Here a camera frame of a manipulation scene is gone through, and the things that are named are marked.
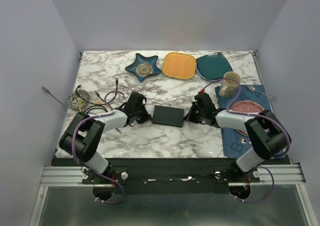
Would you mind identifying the black network switch box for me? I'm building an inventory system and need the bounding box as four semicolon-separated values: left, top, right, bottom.
152;105;185;128

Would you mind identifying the yellow ethernet cable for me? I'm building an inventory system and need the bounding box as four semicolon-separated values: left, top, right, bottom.
78;99;106;113

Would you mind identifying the grey ethernet cable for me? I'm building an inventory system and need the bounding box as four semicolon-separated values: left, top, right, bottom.
41;85;122;134

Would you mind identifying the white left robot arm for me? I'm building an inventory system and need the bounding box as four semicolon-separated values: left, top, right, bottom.
58;91;152;184

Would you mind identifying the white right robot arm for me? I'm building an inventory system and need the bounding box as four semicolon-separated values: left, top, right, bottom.
184;92;291;182

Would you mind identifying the beige ceramic mug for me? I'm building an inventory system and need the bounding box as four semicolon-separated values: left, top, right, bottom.
219;71;242;99

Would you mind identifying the pink dotted plate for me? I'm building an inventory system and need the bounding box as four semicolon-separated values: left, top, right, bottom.
229;100;271;137

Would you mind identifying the blue star-shaped dish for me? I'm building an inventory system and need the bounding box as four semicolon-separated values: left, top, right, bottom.
125;53;162;82

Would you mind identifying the blue cloth placemat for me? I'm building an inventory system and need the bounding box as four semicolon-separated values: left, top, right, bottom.
214;84;271;159

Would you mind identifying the metal fork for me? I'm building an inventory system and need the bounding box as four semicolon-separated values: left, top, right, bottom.
237;137;252;144

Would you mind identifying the teal square plate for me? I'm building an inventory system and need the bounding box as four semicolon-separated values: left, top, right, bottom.
196;52;233;81

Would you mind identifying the metal spoon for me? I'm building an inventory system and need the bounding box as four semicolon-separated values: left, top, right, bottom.
246;85;276;100

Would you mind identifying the orange woven square tray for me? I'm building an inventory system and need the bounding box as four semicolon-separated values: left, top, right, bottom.
162;52;197;80

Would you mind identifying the small floral patterned bowl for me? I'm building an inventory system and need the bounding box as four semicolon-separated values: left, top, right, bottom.
67;89;90;110

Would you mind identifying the black mounting base plate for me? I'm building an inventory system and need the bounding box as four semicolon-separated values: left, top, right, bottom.
51;157;292;196

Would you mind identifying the aluminium rail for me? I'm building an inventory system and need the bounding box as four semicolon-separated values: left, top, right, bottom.
40;164;306;187

